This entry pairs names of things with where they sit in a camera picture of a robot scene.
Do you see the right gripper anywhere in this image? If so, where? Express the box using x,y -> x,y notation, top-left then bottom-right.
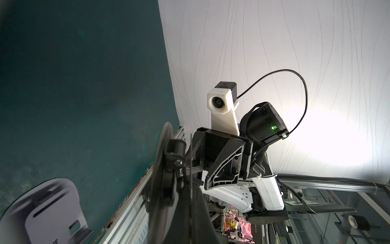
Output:
190,128 -> 254,190

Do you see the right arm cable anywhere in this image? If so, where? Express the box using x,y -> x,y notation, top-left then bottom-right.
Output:
236,69 -> 309,135

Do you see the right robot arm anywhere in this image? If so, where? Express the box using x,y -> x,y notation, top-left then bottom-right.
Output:
187,102 -> 355,225

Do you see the purple phone stand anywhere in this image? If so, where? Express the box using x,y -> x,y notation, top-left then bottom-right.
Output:
1,178 -> 92,244

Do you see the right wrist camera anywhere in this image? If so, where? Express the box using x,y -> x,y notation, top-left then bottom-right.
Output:
207,81 -> 240,136

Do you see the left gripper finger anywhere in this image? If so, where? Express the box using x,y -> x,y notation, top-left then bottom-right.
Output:
164,187 -> 219,244

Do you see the green table mat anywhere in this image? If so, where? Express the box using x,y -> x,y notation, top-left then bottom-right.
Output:
1,1 -> 179,244

